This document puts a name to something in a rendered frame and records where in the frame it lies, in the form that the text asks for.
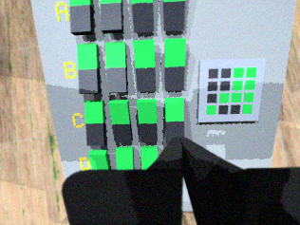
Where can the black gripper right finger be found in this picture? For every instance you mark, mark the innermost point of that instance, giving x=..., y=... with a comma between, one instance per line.
x=223, y=193

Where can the grey switch panel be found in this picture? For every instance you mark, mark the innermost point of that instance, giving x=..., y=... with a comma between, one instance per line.
x=124, y=77

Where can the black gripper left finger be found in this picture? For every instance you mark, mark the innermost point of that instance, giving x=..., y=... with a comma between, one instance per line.
x=151, y=195

